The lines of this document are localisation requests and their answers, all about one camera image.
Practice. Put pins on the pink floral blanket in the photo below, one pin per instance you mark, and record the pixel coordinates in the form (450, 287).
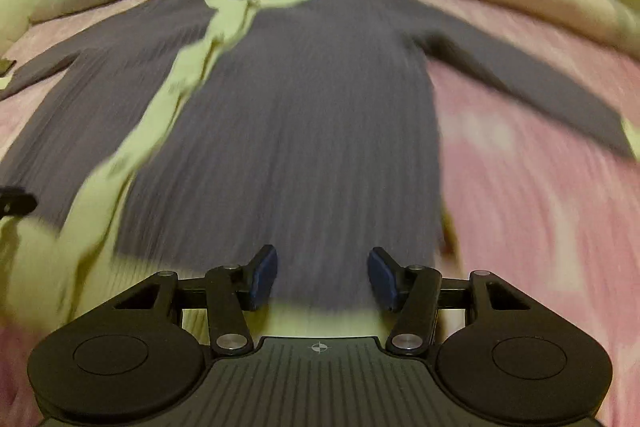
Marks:
(525, 207)

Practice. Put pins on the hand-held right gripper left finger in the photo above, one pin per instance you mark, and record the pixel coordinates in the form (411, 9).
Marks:
(264, 279)

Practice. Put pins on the purple cardigan with cream trim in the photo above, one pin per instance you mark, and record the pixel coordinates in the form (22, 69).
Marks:
(300, 132)

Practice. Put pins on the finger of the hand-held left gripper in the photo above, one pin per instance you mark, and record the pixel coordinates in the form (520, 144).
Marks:
(17, 203)

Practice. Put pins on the olive garment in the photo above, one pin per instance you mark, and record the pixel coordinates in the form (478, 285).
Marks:
(6, 66)

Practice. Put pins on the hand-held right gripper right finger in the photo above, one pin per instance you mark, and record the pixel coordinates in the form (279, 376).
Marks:
(384, 279)

